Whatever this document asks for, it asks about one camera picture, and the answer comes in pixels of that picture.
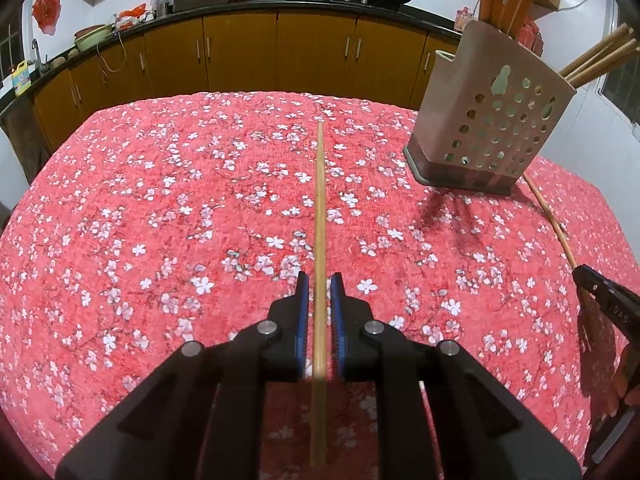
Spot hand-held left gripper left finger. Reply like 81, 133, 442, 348
55, 271, 309, 480

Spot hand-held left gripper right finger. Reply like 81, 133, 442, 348
329, 272, 584, 480

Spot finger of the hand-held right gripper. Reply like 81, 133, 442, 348
572, 264, 640, 334
585, 406, 633, 469

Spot light wooden chopstick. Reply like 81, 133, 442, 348
559, 22, 630, 77
569, 42, 640, 87
522, 172, 616, 347
309, 120, 329, 469
564, 34, 638, 82

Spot beige perforated utensil holder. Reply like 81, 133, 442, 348
403, 19, 577, 197

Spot red floral tablecloth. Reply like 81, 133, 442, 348
0, 90, 640, 480

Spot dark framed window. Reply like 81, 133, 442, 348
596, 47, 640, 127

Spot red packets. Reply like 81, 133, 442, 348
519, 21, 545, 55

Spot orange kitchen base cabinets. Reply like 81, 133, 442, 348
0, 9, 463, 161

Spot black kitchen countertop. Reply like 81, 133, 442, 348
0, 0, 463, 111

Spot red and white plastic bags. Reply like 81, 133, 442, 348
115, 3, 149, 30

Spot green basin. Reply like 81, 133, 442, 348
74, 24, 115, 53

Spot yellow detergent bottle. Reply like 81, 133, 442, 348
10, 59, 32, 98

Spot red hanging plastic bag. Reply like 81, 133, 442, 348
31, 0, 64, 37

